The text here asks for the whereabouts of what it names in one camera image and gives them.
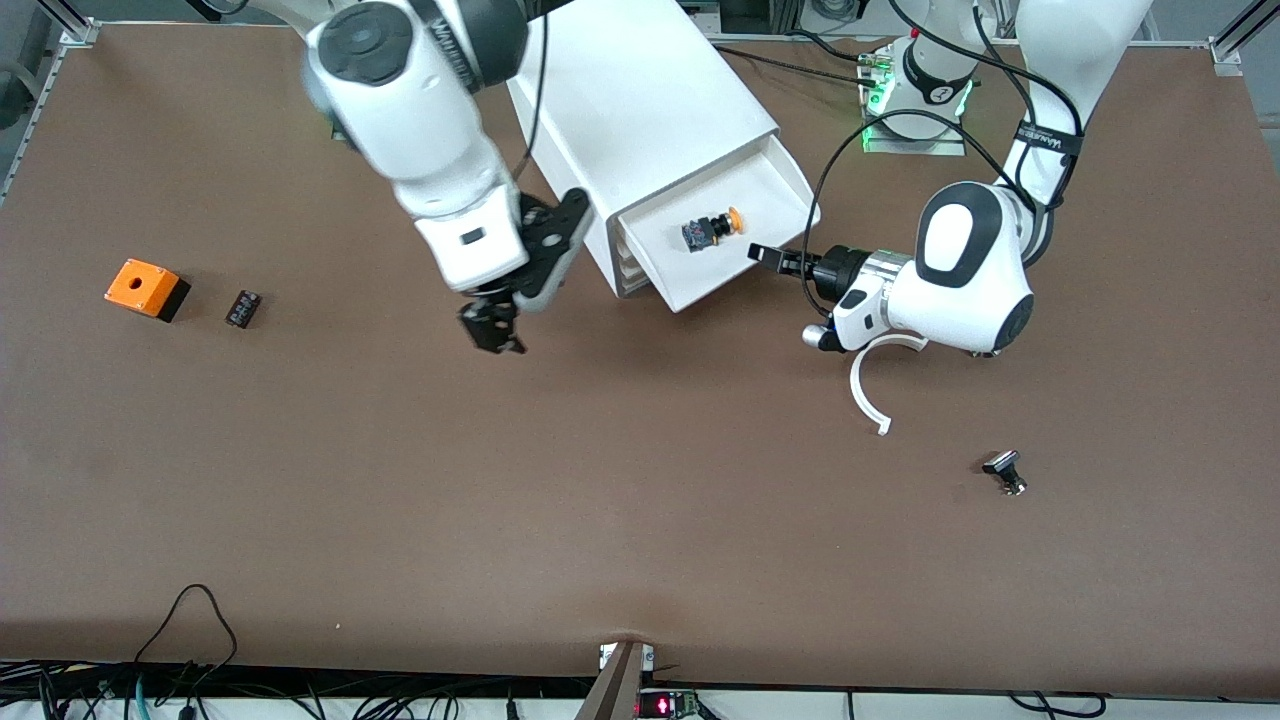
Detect orange capped push button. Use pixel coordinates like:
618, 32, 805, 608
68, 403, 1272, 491
681, 206, 747, 254

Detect orange box with black base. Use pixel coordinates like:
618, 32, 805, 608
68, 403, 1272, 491
103, 258, 192, 324

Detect device with red light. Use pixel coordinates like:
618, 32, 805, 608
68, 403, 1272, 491
637, 688, 701, 720

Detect grey background object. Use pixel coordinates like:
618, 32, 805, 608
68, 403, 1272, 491
0, 0, 53, 131

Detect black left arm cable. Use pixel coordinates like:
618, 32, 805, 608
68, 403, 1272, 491
800, 0, 1086, 313

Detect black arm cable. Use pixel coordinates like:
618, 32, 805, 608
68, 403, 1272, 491
800, 0, 1086, 313
512, 10, 553, 189

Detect white semicircular plastic bracket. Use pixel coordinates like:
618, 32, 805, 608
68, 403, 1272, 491
849, 335, 931, 438

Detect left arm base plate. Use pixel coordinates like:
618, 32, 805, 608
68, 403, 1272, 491
861, 40, 969, 157

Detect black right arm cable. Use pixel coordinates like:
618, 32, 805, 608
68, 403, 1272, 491
512, 10, 553, 189

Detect brown camera mount post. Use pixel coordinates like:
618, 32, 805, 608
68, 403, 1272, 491
573, 640, 646, 720

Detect looped thin black cable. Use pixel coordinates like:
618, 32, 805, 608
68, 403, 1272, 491
130, 584, 240, 693

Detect aluminium frame profile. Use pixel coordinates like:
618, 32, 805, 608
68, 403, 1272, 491
0, 0, 102, 206
1205, 0, 1280, 77

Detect tangled black cables bundle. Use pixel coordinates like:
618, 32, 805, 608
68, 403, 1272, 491
0, 660, 601, 720

